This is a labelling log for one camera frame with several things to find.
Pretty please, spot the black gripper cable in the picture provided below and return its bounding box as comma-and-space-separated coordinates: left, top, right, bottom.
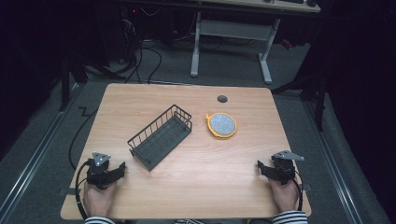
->
74, 158, 94, 220
288, 167, 304, 213

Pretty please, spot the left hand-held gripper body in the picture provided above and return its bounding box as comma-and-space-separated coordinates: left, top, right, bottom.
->
86, 151, 117, 190

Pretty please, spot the dark wire basket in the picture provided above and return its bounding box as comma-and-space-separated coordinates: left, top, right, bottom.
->
126, 104, 193, 173

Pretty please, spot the black metal stand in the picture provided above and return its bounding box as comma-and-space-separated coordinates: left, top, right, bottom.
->
58, 46, 127, 113
271, 59, 331, 133

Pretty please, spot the bundle of black cables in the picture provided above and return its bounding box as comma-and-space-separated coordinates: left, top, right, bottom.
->
120, 8, 163, 86

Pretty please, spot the white-legged desk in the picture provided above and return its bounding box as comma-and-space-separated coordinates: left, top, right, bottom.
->
189, 0, 321, 86

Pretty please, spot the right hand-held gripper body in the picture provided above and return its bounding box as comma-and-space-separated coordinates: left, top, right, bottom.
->
270, 149, 305, 187

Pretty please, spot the black floor cable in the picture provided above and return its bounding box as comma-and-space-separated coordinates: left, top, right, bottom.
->
68, 105, 99, 172

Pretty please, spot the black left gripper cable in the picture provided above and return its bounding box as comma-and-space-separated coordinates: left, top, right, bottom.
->
74, 158, 94, 220

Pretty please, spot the person's right hand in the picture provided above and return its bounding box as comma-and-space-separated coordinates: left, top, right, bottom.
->
267, 177, 301, 213

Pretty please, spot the round yellow-rimmed grey pad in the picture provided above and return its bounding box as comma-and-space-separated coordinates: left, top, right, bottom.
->
205, 112, 238, 140

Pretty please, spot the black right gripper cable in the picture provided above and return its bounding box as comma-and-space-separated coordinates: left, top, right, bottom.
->
288, 167, 304, 213

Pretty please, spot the metal floor rail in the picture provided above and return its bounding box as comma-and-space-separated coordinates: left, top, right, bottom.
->
0, 83, 82, 220
302, 98, 365, 224

